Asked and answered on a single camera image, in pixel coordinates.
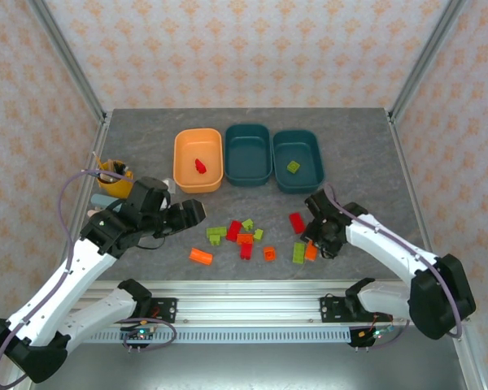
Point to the orange plastic container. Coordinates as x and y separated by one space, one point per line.
197 142

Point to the aluminium table side rail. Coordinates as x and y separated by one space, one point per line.
405 162
102 138

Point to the aluminium mounting beam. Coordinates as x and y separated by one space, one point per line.
244 304

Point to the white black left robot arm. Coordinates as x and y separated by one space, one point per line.
85 268

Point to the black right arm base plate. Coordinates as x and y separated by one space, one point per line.
329 310

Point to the green two-by-four lego brick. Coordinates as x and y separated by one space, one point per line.
216 231
299 252

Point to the red two-by-four lego brick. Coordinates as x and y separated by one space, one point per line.
297 223
233 230

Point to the wooden stick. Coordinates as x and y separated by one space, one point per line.
112 165

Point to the brushed metal sheet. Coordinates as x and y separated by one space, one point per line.
244 365

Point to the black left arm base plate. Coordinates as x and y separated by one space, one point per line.
166 310

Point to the light blue cylinder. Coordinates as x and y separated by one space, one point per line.
102 200

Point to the yellow pen cup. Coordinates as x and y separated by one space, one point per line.
114 189

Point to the yellow pencil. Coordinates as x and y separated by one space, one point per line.
98 161

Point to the small pink object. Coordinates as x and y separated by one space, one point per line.
93 211

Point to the aluminium frame post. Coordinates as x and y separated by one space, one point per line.
424 61
68 61

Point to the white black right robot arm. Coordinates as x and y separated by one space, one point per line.
390 243

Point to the grey pen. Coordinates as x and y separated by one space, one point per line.
116 176

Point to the small circuit board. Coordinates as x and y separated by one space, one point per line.
141 334
378 334

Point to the teal plastic container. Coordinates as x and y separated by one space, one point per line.
305 178
248 154

